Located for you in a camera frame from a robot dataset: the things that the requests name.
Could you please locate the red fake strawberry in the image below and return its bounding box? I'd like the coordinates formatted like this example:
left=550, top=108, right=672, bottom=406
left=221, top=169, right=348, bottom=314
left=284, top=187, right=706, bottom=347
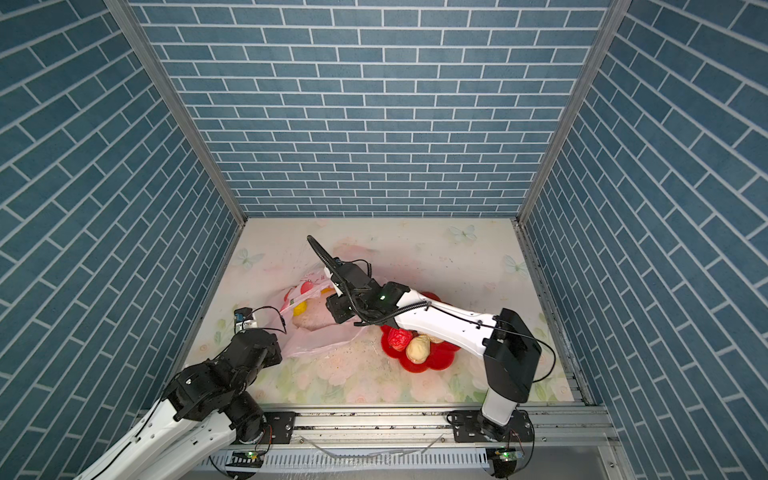
left=387, top=328, right=413, bottom=352

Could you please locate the pink plastic bag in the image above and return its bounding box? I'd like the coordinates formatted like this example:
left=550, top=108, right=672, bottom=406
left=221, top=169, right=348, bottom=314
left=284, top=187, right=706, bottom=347
left=266, top=267, right=381, bottom=358

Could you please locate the yellow fake lemon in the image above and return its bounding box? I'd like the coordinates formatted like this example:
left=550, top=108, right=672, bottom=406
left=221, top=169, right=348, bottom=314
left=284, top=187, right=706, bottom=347
left=293, top=301, right=308, bottom=317

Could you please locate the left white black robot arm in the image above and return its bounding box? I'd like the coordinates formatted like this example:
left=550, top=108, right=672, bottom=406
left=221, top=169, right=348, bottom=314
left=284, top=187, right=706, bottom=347
left=77, top=329, right=282, bottom=479

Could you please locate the red flower-shaped plate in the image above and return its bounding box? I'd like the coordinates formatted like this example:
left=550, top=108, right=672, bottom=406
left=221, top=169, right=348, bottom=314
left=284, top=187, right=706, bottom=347
left=380, top=325, right=459, bottom=373

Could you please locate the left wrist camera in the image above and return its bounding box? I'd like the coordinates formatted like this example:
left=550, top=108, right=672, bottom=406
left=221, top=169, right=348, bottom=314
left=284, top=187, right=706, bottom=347
left=233, top=307, right=258, bottom=334

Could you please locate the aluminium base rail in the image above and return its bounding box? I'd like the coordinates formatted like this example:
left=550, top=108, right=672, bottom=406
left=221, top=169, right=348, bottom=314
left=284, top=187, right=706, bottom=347
left=190, top=403, right=631, bottom=479

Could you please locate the left metal corner post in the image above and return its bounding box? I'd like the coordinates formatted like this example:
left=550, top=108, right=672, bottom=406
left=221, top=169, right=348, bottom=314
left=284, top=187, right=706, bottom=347
left=104, top=0, right=247, bottom=229

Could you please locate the metal corner post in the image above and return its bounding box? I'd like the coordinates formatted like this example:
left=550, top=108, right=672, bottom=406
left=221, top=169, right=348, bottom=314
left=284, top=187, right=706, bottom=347
left=104, top=0, right=247, bottom=229
left=517, top=0, right=631, bottom=225

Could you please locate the right metal corner post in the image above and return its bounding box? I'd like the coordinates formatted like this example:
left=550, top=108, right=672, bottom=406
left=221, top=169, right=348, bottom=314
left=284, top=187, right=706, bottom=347
left=517, top=0, right=631, bottom=225

